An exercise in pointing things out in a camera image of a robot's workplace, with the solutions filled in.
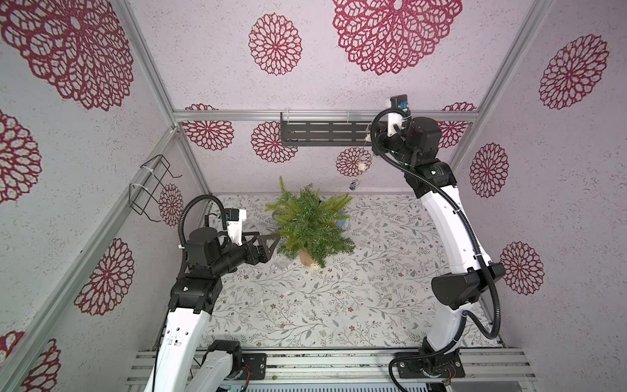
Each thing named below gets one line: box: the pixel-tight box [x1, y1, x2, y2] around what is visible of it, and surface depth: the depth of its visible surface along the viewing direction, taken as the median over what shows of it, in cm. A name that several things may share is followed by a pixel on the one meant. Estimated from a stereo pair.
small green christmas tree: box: [265, 176, 356, 269], surface depth 76 cm
